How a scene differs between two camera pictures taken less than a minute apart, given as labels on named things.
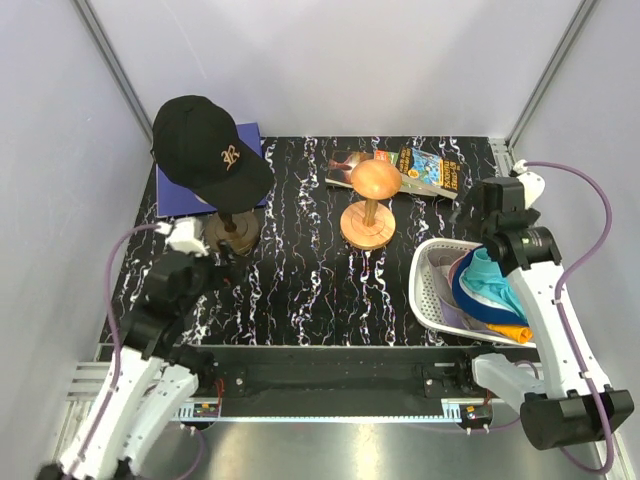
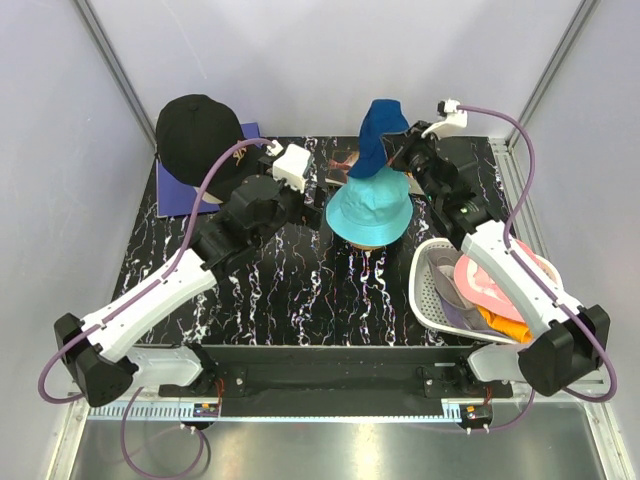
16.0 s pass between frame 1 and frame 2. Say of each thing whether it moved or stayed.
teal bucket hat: moved
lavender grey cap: stayed
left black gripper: moved
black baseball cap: stayed
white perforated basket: stayed
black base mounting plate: stayed
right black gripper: moved
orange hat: stayed
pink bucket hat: moved
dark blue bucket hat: moved
